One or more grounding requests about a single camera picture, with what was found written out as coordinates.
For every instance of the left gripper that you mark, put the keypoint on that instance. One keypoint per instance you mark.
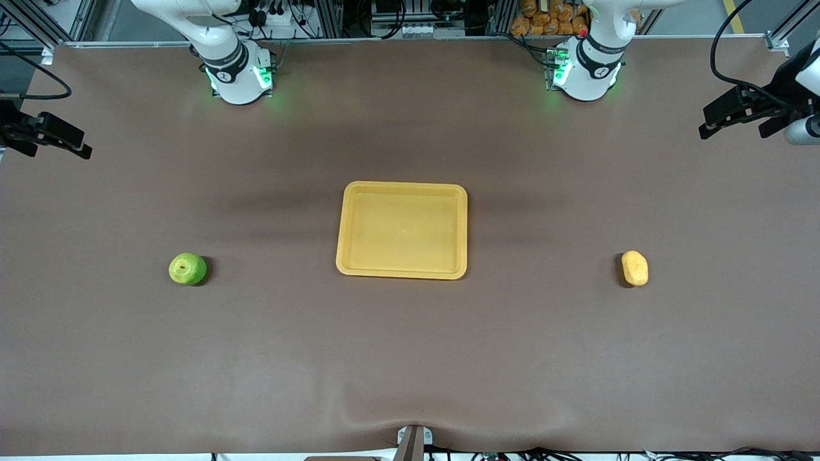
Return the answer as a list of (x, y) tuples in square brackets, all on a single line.
[(780, 86)]

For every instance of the yellow plastic tray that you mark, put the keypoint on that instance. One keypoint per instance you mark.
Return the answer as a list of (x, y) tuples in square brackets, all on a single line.
[(402, 232)]

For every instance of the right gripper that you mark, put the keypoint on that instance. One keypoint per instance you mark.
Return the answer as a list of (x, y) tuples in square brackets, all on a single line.
[(9, 121)]

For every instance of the green apple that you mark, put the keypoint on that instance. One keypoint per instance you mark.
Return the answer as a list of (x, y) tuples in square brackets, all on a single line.
[(187, 269)]

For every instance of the brown table mat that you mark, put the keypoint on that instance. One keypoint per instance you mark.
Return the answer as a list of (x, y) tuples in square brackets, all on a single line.
[(410, 358)]

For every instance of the aluminium frame profile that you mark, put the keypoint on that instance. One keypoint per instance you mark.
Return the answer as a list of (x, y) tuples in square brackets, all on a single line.
[(791, 25), (54, 19)]

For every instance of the white power strip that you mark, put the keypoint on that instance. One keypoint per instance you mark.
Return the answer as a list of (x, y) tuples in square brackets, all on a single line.
[(277, 18)]

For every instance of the yellow potato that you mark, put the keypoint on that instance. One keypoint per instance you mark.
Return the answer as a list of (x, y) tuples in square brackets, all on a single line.
[(635, 268)]

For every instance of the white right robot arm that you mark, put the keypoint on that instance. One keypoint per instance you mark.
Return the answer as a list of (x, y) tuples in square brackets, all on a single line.
[(240, 80)]

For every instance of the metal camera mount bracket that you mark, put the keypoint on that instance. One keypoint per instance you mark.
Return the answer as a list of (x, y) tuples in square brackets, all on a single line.
[(413, 443)]

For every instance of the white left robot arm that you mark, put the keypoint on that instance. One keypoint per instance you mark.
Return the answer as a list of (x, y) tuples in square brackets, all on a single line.
[(586, 80)]

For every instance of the orange snack bags pile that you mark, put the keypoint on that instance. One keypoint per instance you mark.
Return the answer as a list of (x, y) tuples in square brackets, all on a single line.
[(548, 18)]

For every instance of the aluminium table edge rail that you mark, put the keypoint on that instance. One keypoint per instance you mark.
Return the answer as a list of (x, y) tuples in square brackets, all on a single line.
[(384, 40)]

